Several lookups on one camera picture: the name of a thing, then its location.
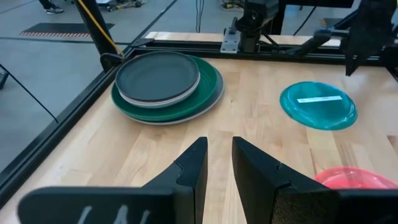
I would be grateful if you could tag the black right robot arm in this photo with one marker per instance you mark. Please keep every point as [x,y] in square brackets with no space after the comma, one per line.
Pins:
[255,18]

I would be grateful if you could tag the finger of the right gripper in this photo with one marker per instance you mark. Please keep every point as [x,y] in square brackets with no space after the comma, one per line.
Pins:
[353,56]

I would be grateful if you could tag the black stand pole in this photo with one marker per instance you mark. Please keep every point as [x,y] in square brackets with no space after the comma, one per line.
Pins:
[93,28]

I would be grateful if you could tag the person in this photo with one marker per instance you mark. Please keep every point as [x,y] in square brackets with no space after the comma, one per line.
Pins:
[53,7]

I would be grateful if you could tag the black aluminium table frame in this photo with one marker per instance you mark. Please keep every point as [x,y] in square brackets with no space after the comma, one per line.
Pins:
[186,51]

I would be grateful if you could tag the light grey plastic plate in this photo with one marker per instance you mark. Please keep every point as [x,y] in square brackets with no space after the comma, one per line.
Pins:
[220,87]

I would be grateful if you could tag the green plastic plate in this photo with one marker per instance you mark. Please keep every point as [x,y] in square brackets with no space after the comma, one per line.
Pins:
[208,81]

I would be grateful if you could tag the red transparent plastic plate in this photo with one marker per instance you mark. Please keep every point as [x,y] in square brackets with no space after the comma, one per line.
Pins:
[351,180]

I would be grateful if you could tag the teal transparent plastic plate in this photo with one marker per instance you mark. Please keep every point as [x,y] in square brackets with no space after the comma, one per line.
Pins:
[320,115]

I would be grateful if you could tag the hazard striped floor mat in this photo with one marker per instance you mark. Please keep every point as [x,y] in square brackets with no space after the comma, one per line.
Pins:
[66,29]
[323,23]

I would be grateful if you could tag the dark grey plastic plate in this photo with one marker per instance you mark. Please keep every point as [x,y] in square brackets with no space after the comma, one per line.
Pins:
[157,76]

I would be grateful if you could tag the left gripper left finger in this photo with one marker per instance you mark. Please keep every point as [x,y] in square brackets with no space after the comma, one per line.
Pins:
[124,205]

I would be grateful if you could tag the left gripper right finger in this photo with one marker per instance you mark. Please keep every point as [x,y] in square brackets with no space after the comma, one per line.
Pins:
[295,205]

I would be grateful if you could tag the wheeled cart base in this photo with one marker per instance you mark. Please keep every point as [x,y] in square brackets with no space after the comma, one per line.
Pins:
[121,3]

